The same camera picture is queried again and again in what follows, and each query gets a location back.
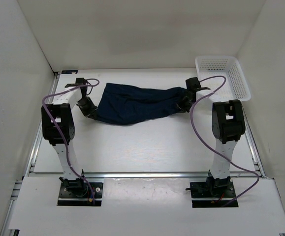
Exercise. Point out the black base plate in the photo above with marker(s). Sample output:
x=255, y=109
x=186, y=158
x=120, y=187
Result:
x=201, y=197
x=77, y=193

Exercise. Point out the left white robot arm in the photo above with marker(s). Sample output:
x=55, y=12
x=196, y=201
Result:
x=59, y=130

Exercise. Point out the navy blue shorts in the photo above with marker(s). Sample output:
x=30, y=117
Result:
x=127, y=105

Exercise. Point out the aluminium front rail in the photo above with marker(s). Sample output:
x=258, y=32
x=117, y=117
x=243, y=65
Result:
x=145, y=175

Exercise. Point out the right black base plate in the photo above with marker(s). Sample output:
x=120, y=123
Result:
x=201, y=197

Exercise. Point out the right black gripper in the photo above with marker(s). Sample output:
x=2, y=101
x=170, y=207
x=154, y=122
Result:
x=180, y=103

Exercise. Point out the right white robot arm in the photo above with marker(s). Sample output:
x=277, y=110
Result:
x=228, y=126

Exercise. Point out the blue label sticker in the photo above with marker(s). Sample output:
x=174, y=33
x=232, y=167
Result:
x=69, y=71

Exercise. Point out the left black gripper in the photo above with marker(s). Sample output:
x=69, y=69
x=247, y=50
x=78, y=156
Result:
x=87, y=113

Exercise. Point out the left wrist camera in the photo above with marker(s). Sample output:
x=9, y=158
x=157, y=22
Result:
x=83, y=83

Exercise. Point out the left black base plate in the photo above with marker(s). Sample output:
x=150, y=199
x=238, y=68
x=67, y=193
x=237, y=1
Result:
x=77, y=193

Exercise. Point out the white plastic basket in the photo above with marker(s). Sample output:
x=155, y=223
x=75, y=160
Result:
x=212, y=71

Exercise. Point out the aluminium right rail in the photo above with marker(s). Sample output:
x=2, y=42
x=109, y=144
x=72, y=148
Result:
x=246, y=154

